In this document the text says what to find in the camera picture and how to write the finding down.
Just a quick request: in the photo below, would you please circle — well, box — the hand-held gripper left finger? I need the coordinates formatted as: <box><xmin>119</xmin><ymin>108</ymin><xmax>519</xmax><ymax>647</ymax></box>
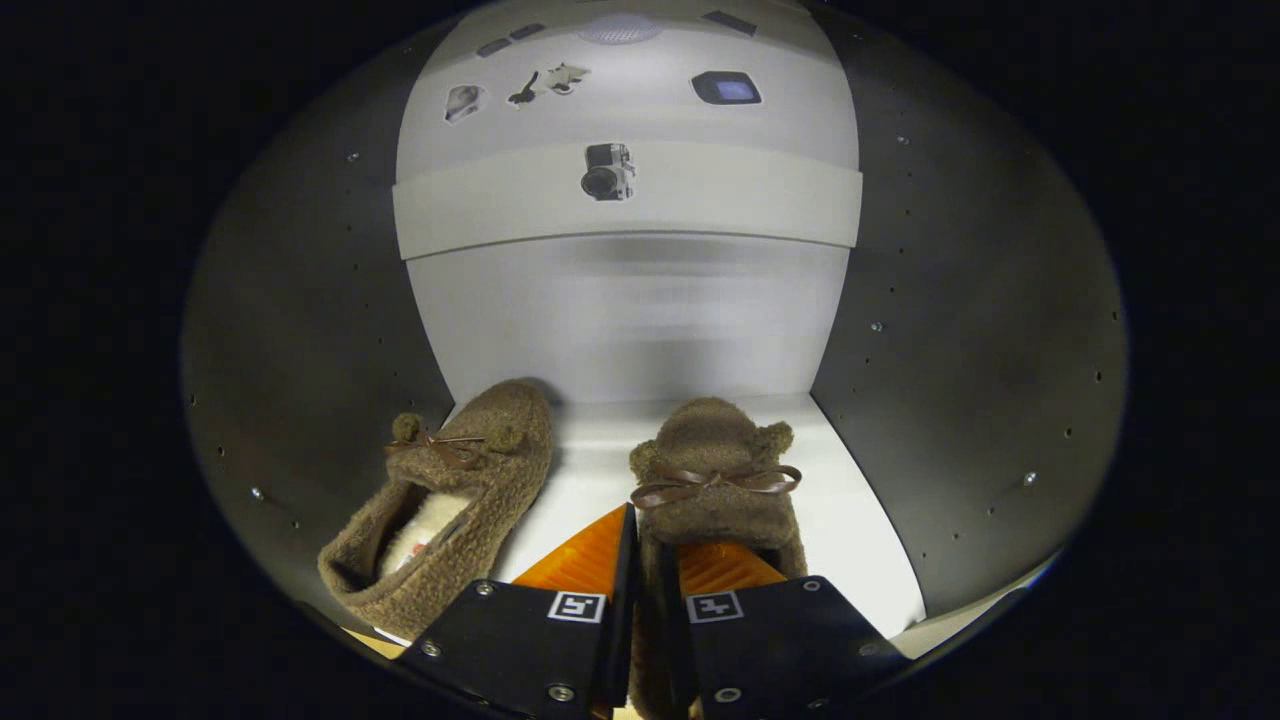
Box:
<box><xmin>398</xmin><ymin>503</ymin><xmax>641</xmax><ymax>720</ymax></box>

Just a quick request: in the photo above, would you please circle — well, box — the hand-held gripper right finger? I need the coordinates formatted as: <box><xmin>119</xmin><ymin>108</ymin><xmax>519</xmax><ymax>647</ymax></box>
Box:
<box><xmin>658</xmin><ymin>540</ymin><xmax>911</xmax><ymax>720</ymax></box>

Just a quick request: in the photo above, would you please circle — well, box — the dark grey shoe cabinet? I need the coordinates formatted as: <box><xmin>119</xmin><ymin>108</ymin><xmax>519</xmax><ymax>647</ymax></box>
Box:
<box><xmin>180</xmin><ymin>0</ymin><xmax>1129</xmax><ymax>661</ymax></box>

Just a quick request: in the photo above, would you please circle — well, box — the brown fuzzy shoe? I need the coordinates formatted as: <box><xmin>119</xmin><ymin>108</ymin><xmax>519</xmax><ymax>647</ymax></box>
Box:
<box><xmin>318</xmin><ymin>378</ymin><xmax>554</xmax><ymax>641</ymax></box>
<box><xmin>628</xmin><ymin>397</ymin><xmax>809</xmax><ymax>720</ymax></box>

